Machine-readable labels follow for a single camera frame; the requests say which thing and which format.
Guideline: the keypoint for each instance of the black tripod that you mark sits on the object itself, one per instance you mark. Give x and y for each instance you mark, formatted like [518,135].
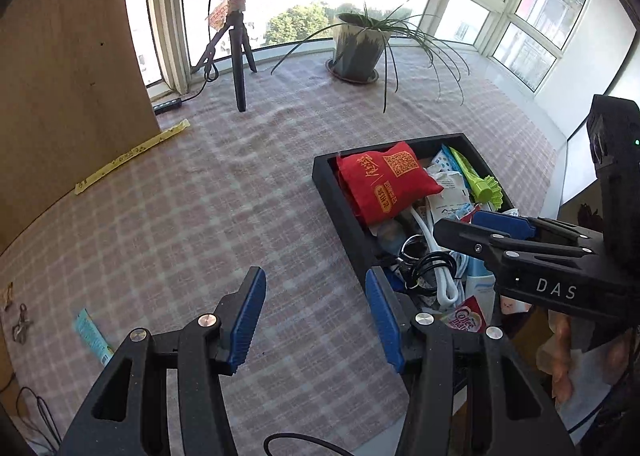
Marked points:
[240,71]

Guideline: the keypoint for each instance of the pink checked tablecloth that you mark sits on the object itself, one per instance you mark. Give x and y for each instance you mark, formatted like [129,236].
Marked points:
[225,186]

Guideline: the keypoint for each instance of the white dotted tissue packet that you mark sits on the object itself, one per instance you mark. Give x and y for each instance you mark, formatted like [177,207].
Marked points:
[442,164]

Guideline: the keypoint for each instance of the grey potted grass plant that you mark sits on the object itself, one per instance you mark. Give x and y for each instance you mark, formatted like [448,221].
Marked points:
[357,49]

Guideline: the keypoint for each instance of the red fabric pouch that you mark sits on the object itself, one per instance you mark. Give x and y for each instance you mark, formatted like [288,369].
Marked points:
[385,186]

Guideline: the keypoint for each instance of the white plastic bag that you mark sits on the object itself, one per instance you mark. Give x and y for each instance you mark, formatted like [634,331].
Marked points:
[450,196]

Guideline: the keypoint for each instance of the metal keys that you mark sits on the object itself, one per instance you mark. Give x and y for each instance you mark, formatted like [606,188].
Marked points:
[21,326]

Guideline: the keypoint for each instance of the wooden board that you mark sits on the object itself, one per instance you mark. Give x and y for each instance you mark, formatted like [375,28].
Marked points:
[70,86]

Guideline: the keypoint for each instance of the red white tag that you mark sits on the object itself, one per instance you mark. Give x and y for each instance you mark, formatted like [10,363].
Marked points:
[218,16]

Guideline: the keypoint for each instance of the yellow-green mesh swatter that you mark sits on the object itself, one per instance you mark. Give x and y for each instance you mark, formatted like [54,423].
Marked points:
[494,191]

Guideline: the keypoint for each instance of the red white snack packet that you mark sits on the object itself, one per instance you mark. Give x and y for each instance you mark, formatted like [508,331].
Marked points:
[465,318]

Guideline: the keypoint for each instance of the white face print packet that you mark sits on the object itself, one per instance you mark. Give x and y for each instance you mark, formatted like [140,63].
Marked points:
[512,305]

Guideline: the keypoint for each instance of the black power strip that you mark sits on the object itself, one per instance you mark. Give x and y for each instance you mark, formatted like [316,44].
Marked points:
[167,106]

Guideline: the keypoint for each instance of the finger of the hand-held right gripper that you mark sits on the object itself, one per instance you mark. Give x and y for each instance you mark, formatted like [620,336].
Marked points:
[500,223]
[475,241]

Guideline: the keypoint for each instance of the small teal packet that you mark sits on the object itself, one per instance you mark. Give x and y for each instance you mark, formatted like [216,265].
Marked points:
[92,336]

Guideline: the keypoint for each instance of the person's right hand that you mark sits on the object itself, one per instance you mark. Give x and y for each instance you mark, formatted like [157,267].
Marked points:
[557,366]

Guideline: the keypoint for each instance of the black storage tray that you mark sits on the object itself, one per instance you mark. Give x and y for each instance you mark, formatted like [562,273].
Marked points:
[340,196]

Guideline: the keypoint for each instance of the white blue tube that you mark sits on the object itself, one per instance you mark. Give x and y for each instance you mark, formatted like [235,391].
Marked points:
[480,286]

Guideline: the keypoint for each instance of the brown plant saucer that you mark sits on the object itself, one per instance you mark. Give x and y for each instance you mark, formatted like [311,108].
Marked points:
[350,78]

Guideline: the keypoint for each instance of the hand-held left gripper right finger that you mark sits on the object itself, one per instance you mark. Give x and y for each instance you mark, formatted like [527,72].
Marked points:
[385,321]

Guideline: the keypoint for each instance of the yellow ruler strip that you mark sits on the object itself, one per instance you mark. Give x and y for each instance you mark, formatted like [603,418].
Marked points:
[130,154]

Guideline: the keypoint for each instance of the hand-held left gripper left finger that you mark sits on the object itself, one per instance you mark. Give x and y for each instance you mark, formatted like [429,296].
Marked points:
[245,321]

